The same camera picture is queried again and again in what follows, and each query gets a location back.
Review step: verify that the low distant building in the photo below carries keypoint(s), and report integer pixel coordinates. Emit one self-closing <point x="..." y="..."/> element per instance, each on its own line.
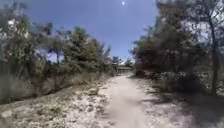
<point x="123" y="70"/>

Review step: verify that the pale gravel dirt path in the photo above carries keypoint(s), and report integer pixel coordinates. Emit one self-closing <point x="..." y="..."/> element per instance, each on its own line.
<point x="125" y="103"/>

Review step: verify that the dry grass verge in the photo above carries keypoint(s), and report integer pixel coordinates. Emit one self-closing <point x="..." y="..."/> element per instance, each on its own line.
<point x="56" y="108"/>

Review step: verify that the wood of green trees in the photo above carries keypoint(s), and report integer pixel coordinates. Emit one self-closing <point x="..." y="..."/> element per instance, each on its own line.
<point x="173" y="46"/>

